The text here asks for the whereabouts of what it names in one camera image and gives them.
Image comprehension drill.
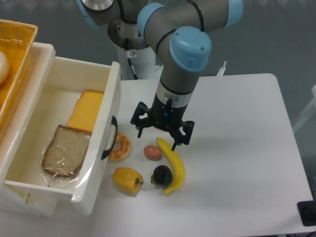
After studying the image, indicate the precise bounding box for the wrapped brown bread slice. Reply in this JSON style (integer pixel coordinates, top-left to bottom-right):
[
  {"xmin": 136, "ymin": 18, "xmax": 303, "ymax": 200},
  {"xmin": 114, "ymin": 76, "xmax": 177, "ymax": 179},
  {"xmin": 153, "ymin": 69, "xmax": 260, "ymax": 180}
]
[{"xmin": 41, "ymin": 125, "xmax": 92, "ymax": 178}]

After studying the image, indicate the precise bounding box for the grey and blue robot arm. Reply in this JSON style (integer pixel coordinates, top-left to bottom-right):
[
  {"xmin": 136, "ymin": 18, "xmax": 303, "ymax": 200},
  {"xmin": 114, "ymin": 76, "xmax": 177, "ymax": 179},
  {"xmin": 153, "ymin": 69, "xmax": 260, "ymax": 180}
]
[{"xmin": 78, "ymin": 0, "xmax": 243, "ymax": 146}]

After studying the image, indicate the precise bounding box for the orange wicker basket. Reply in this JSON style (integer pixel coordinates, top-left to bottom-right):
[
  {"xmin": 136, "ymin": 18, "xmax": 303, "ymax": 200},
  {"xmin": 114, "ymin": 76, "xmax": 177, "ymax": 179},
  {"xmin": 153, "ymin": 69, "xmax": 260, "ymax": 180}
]
[{"xmin": 0, "ymin": 19, "xmax": 38, "ymax": 126}]

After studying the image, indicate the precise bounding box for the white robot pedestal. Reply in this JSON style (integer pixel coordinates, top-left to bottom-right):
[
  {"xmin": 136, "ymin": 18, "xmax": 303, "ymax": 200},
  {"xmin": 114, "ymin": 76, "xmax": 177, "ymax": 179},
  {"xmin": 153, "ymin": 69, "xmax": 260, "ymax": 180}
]
[{"xmin": 108, "ymin": 20, "xmax": 163, "ymax": 80}]

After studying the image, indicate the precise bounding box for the black device at edge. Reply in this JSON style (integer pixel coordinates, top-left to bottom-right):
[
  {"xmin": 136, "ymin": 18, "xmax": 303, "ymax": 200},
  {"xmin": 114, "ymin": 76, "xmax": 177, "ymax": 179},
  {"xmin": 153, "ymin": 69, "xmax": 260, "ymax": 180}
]
[{"xmin": 297, "ymin": 200, "xmax": 316, "ymax": 227}]

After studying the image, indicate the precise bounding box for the black drawer handle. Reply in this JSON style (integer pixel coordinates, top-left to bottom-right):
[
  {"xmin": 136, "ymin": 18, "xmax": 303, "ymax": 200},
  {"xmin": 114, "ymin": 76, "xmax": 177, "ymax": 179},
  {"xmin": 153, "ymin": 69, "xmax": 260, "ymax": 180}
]
[{"xmin": 100, "ymin": 115, "xmax": 119, "ymax": 160}]

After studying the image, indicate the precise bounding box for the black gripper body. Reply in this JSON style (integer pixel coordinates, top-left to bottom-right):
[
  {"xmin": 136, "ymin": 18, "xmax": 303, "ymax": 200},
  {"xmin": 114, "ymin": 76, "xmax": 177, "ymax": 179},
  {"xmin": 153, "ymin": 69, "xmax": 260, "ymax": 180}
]
[{"xmin": 149, "ymin": 96, "xmax": 189, "ymax": 131}]

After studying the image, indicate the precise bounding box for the glazed bagel ring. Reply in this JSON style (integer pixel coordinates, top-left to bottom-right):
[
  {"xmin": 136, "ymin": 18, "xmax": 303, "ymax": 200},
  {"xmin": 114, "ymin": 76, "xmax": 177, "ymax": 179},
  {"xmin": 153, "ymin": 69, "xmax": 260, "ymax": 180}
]
[{"xmin": 107, "ymin": 132, "xmax": 133, "ymax": 162}]

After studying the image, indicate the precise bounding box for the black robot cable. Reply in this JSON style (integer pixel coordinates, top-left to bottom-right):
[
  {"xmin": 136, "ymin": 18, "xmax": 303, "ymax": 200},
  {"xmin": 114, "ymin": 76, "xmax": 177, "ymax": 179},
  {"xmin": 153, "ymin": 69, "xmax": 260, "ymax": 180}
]
[{"xmin": 124, "ymin": 39, "xmax": 139, "ymax": 80}]

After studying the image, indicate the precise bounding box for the white bun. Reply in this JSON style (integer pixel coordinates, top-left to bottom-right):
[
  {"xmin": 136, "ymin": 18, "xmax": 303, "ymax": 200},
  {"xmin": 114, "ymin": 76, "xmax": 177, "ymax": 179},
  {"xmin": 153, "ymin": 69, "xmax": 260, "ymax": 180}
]
[{"xmin": 0, "ymin": 52, "xmax": 10, "ymax": 84}]

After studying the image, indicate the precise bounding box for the white plastic drawer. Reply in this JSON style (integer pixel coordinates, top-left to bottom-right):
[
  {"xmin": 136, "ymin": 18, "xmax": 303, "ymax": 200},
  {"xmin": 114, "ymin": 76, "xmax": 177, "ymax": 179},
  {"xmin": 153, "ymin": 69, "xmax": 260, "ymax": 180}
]
[{"xmin": 0, "ymin": 57, "xmax": 121, "ymax": 216}]

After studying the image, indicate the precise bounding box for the yellow banana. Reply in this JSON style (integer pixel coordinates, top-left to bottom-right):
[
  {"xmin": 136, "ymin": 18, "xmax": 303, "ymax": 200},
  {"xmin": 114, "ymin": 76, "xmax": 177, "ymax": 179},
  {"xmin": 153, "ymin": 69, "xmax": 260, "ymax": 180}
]
[{"xmin": 156, "ymin": 137, "xmax": 185, "ymax": 196}]

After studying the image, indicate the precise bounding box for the yellow bell pepper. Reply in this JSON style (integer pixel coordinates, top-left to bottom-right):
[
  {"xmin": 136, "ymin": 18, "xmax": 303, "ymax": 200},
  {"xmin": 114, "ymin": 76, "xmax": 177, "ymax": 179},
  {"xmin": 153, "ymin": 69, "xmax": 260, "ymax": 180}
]
[{"xmin": 112, "ymin": 167, "xmax": 144, "ymax": 195}]

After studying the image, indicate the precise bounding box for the brown egg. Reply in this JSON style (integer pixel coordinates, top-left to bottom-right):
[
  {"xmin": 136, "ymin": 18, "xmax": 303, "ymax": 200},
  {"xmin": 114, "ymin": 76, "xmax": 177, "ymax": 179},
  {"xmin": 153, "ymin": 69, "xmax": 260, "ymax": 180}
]
[{"xmin": 143, "ymin": 145, "xmax": 162, "ymax": 161}]

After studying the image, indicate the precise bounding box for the yellow toast slice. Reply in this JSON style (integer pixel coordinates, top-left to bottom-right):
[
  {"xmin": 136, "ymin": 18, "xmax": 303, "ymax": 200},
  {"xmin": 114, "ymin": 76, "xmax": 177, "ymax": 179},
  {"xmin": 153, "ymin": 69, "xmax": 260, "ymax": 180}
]
[{"xmin": 66, "ymin": 90, "xmax": 104, "ymax": 133}]

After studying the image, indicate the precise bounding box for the white drawer cabinet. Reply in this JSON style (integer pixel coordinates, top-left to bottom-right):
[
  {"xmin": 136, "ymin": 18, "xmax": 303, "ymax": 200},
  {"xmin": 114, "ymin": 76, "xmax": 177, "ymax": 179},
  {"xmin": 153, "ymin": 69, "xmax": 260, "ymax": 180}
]
[{"xmin": 0, "ymin": 42, "xmax": 57, "ymax": 216}]

